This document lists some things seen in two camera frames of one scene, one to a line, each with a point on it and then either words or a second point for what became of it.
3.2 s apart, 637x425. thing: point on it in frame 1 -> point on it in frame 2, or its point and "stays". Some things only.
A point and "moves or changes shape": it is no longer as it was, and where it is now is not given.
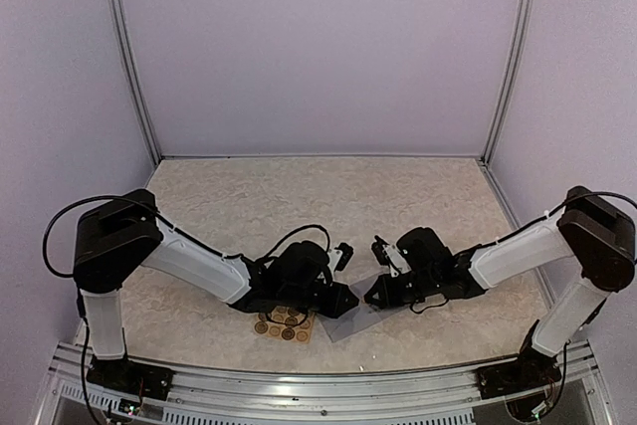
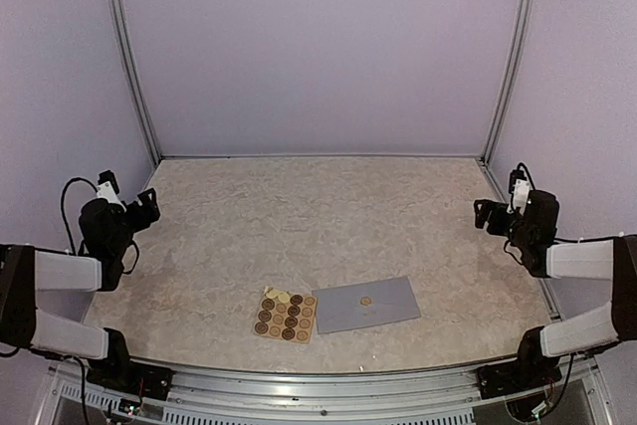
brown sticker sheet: [286, 322] stays
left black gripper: [335, 308] -> [150, 208]
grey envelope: [358, 318] moves or changes shape
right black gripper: [388, 299] -> [484, 216]
